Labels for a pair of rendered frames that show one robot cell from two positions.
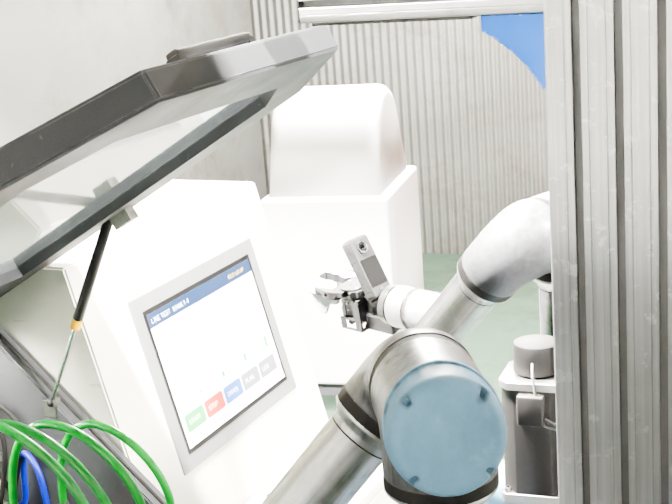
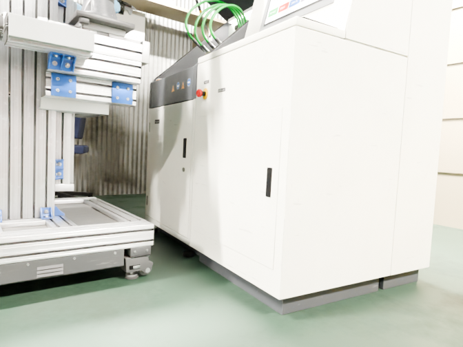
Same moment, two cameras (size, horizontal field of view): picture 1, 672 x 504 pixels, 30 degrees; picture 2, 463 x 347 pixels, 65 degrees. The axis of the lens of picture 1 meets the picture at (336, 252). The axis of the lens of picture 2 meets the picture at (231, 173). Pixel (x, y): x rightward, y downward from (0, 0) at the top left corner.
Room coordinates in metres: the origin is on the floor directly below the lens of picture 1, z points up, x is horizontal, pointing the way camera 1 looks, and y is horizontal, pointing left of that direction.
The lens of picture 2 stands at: (3.05, -1.22, 0.56)
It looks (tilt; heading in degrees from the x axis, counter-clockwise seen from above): 4 degrees down; 123
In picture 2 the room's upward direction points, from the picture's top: 3 degrees clockwise
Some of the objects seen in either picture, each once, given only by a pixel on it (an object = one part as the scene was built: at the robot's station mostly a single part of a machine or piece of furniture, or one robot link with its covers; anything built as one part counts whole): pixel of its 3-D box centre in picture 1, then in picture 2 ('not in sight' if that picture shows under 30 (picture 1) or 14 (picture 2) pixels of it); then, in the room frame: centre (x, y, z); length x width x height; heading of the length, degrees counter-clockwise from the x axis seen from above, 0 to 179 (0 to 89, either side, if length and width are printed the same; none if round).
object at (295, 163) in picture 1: (346, 231); not in sight; (5.66, -0.05, 0.69); 0.76 x 0.62 x 1.37; 160
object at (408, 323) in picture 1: (439, 316); not in sight; (2.04, -0.17, 1.43); 0.11 x 0.08 x 0.09; 43
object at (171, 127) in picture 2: not in sight; (167, 165); (1.64, 0.31, 0.44); 0.65 x 0.02 x 0.68; 154
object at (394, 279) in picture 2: not in sight; (307, 119); (2.27, 0.80, 0.75); 1.40 x 0.28 x 1.50; 154
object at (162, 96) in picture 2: not in sight; (173, 90); (1.65, 0.33, 0.87); 0.62 x 0.04 x 0.16; 154
